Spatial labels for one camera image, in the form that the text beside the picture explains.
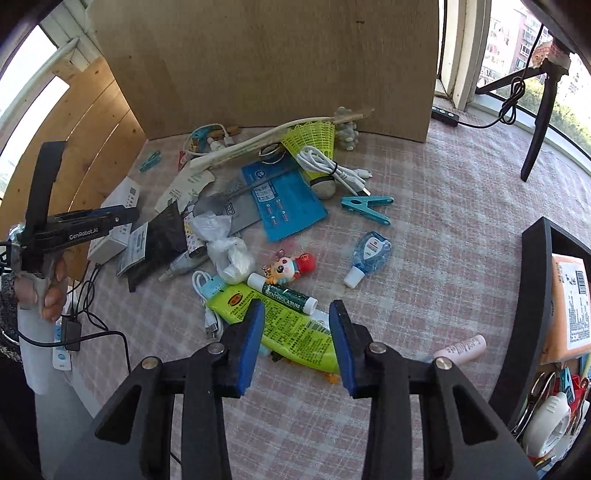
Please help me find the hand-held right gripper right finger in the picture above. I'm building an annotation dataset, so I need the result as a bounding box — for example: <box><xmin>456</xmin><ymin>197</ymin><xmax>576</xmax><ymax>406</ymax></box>
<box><xmin>329</xmin><ymin>299</ymin><xmax>539</xmax><ymax>480</ymax></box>

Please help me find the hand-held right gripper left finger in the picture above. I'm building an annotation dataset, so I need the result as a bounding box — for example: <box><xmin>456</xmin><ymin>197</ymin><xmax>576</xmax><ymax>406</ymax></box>
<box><xmin>54</xmin><ymin>299</ymin><xmax>266</xmax><ymax>480</ymax></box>

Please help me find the green tube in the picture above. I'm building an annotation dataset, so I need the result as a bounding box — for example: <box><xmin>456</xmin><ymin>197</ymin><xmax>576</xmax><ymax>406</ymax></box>
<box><xmin>205</xmin><ymin>282</ymin><xmax>342</xmax><ymax>376</ymax></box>

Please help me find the black packet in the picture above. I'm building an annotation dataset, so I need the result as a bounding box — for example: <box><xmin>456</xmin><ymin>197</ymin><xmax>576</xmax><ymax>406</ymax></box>
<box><xmin>117</xmin><ymin>200</ymin><xmax>190</xmax><ymax>292</ymax></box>

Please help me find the white green lip balm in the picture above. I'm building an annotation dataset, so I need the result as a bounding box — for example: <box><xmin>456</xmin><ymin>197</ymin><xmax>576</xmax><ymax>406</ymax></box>
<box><xmin>247</xmin><ymin>272</ymin><xmax>319</xmax><ymax>312</ymax></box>

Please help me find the patterned white stick pack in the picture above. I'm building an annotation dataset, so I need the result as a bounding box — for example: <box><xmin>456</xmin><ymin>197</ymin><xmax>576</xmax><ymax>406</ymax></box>
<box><xmin>184</xmin><ymin>213</ymin><xmax>207</xmax><ymax>266</ymax></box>

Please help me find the short white USB cable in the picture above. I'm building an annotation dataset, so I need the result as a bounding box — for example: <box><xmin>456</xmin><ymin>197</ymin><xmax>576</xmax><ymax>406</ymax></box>
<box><xmin>191</xmin><ymin>270</ymin><xmax>227</xmax><ymax>340</ymax></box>

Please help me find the cartoon doll keychain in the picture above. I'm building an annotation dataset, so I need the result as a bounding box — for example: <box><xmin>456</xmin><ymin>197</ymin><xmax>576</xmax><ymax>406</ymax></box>
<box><xmin>261</xmin><ymin>251</ymin><xmax>317</xmax><ymax>284</ymax></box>

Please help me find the white knotted plastic bag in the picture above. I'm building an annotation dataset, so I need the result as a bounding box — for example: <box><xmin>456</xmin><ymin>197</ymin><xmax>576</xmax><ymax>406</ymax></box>
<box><xmin>208</xmin><ymin>235</ymin><xmax>257</xmax><ymax>284</ymax></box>

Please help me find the clear plastic bag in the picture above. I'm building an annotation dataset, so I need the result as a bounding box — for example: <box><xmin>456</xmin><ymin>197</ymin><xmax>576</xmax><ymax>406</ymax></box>
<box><xmin>191</xmin><ymin>212</ymin><xmax>232</xmax><ymax>241</ymax></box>

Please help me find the blue hand sanitizer bottle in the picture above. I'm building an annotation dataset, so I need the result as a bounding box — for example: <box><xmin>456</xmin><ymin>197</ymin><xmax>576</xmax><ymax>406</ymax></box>
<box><xmin>344</xmin><ymin>231</ymin><xmax>392</xmax><ymax>289</ymax></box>

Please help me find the large teal clothespin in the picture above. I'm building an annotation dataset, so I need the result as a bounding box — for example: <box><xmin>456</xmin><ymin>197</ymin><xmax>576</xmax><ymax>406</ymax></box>
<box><xmin>341</xmin><ymin>195</ymin><xmax>395</xmax><ymax>227</ymax></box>

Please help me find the black storage tray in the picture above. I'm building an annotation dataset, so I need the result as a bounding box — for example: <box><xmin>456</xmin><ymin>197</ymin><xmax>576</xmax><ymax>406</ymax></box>
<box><xmin>488</xmin><ymin>217</ymin><xmax>591</xmax><ymax>480</ymax></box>

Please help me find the yellow shuttlecock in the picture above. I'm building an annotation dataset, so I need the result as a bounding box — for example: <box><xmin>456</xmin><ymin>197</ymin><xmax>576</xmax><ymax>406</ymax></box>
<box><xmin>281</xmin><ymin>121</ymin><xmax>338</xmax><ymax>200</ymax></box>

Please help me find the grey ball massage stick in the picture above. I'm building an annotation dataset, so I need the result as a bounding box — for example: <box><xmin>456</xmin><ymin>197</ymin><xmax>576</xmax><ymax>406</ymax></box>
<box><xmin>189</xmin><ymin>106</ymin><xmax>376</xmax><ymax>171</ymax></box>

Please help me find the checkered cloth desktop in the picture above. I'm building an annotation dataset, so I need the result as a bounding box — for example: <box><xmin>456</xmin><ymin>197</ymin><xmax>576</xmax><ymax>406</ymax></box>
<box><xmin>69</xmin><ymin>117</ymin><xmax>591</xmax><ymax>480</ymax></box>

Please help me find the person's left hand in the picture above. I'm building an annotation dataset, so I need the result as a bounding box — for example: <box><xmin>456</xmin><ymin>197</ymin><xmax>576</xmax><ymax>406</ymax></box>
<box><xmin>13</xmin><ymin>256</ymin><xmax>69</xmax><ymax>323</ymax></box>

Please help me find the white box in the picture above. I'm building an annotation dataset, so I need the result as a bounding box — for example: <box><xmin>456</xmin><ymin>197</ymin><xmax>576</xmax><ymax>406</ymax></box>
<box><xmin>88</xmin><ymin>178</ymin><xmax>141</xmax><ymax>265</ymax></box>

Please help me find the cream paper packet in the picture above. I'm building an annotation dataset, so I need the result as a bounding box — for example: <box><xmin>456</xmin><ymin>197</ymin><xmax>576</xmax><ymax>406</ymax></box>
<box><xmin>154</xmin><ymin>164</ymin><xmax>215</xmax><ymax>213</ymax></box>

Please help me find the silver tube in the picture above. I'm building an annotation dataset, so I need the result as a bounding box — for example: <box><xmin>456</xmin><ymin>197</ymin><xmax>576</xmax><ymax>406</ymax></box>
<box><xmin>158</xmin><ymin>251</ymin><xmax>199</xmax><ymax>282</ymax></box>

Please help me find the wooden board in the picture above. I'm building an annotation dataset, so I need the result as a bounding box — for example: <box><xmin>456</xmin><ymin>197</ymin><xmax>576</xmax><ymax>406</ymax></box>
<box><xmin>0</xmin><ymin>55</ymin><xmax>148</xmax><ymax>282</ymax></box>

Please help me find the grey packet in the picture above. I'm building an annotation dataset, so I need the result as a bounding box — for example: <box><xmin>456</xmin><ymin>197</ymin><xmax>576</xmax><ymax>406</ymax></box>
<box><xmin>194</xmin><ymin>178</ymin><xmax>266</xmax><ymax>236</ymax></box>

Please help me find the black power adapter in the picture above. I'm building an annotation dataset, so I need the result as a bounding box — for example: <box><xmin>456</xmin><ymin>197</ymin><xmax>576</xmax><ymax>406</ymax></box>
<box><xmin>61</xmin><ymin>318</ymin><xmax>83</xmax><ymax>352</ymax></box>

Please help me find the pink tube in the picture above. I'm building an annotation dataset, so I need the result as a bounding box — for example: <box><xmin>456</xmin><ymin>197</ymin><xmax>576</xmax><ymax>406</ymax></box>
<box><xmin>433</xmin><ymin>335</ymin><xmax>488</xmax><ymax>367</ymax></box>

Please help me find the white power strip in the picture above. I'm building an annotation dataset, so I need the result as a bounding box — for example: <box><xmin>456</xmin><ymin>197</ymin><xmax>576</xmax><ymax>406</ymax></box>
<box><xmin>52</xmin><ymin>323</ymin><xmax>75</xmax><ymax>372</ymax></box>

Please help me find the blue packet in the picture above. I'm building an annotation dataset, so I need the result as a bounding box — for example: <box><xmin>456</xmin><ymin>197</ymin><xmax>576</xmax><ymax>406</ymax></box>
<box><xmin>241</xmin><ymin>157</ymin><xmax>328</xmax><ymax>241</ymax></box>

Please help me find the dark pen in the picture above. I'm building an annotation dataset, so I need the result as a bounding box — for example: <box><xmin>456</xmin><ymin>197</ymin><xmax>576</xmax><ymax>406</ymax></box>
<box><xmin>225</xmin><ymin>167</ymin><xmax>298</xmax><ymax>193</ymax></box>

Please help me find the brown cardboard board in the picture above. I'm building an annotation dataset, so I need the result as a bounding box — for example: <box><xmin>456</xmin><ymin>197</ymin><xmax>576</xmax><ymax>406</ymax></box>
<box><xmin>88</xmin><ymin>0</ymin><xmax>441</xmax><ymax>144</ymax></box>

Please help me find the white round plastic gadget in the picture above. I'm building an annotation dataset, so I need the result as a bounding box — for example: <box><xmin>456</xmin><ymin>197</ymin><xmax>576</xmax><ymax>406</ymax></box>
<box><xmin>522</xmin><ymin>392</ymin><xmax>571</xmax><ymax>457</ymax></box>

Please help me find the orange packaged block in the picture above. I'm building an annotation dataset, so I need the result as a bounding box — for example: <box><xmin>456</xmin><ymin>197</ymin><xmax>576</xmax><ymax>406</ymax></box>
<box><xmin>538</xmin><ymin>253</ymin><xmax>591</xmax><ymax>365</ymax></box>

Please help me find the black inline remote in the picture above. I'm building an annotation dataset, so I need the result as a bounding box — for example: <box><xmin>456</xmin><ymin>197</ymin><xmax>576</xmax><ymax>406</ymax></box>
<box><xmin>430</xmin><ymin>105</ymin><xmax>461</xmax><ymax>127</ymax></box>

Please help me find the black tripod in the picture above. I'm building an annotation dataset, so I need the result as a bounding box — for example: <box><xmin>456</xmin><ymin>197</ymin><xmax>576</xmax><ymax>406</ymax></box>
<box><xmin>475</xmin><ymin>46</ymin><xmax>573</xmax><ymax>183</ymax></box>

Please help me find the metal ring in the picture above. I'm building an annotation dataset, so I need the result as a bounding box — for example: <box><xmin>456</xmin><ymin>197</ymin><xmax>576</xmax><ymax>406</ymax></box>
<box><xmin>257</xmin><ymin>143</ymin><xmax>284</xmax><ymax>165</ymax></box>

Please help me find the black power cable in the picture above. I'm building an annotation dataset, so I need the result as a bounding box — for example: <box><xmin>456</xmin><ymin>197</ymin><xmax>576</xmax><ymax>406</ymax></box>
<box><xmin>457</xmin><ymin>21</ymin><xmax>550</xmax><ymax>130</ymax></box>

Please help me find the ring light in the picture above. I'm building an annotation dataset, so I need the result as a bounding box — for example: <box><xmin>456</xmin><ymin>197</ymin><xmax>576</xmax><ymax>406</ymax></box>
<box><xmin>519</xmin><ymin>0</ymin><xmax>587</xmax><ymax>58</ymax></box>

